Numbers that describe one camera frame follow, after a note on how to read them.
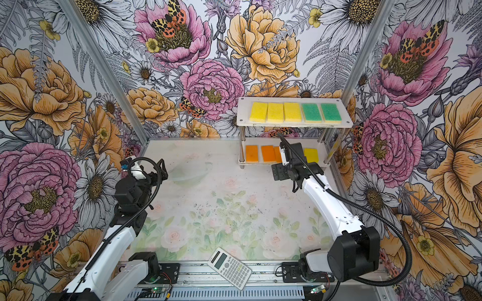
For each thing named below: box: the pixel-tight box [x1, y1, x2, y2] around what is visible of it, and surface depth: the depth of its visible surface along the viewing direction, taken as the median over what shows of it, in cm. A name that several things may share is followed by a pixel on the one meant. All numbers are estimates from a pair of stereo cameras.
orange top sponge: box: [273, 145, 283, 164], surface depth 106 cm
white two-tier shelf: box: [236, 96, 354, 170], surface depth 87 cm
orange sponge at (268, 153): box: [261, 144, 277, 163], surface depth 108 cm
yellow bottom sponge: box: [283, 102, 302, 123], surface depth 86 cm
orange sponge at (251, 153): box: [245, 144, 260, 164], surface depth 106 cm
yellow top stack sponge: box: [266, 102, 285, 123], surface depth 83 cm
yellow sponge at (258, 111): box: [249, 101, 268, 123], surface depth 85 cm
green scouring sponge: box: [320, 102, 343, 124], surface depth 84 cm
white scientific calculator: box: [207, 247, 253, 291], surface depth 76 cm
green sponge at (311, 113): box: [301, 102, 322, 124], surface depth 84 cm
